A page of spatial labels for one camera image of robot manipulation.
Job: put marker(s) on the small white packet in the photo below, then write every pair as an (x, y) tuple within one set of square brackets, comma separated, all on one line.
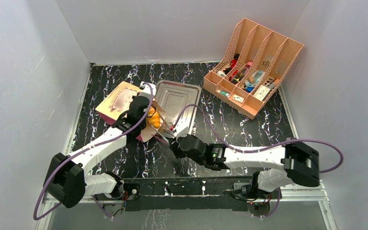
[(238, 98)]

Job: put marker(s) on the pink paper bag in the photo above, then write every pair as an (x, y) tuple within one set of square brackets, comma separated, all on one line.
[(118, 101)]

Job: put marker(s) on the blue tape roll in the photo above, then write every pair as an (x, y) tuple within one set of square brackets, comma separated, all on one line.
[(257, 76)]

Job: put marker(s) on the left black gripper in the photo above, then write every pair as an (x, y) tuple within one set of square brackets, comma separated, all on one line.
[(132, 97)]

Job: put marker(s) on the small green white tube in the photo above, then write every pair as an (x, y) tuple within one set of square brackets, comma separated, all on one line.
[(224, 93)]

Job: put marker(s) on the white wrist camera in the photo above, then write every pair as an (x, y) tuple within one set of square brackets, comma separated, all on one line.
[(180, 130), (148, 90)]

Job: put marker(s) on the white label card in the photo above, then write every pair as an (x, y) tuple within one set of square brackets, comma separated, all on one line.
[(261, 93)]

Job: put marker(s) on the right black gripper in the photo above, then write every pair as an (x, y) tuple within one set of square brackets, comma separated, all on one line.
[(177, 145)]

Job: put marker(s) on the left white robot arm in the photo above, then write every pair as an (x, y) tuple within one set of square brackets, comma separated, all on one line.
[(67, 179)]

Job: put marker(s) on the pink desk file organizer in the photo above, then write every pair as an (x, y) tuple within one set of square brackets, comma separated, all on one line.
[(268, 50)]

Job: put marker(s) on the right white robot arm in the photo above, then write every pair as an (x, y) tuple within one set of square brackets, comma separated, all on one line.
[(291, 163)]

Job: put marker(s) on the red black bottle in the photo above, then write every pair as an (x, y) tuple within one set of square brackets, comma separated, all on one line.
[(231, 64)]

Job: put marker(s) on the pink capped dark bottle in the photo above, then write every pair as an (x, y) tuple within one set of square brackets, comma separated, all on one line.
[(239, 74)]

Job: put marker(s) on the orange fake croissant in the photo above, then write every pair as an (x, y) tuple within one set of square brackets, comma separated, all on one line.
[(153, 117)]

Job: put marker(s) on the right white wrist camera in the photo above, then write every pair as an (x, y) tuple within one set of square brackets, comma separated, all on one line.
[(180, 130)]

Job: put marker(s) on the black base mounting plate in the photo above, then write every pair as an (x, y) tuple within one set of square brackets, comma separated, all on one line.
[(192, 193)]

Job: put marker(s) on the silver metal tray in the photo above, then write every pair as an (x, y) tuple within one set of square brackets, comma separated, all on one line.
[(173, 96)]

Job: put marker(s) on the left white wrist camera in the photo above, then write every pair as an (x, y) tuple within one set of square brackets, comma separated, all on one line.
[(148, 90)]

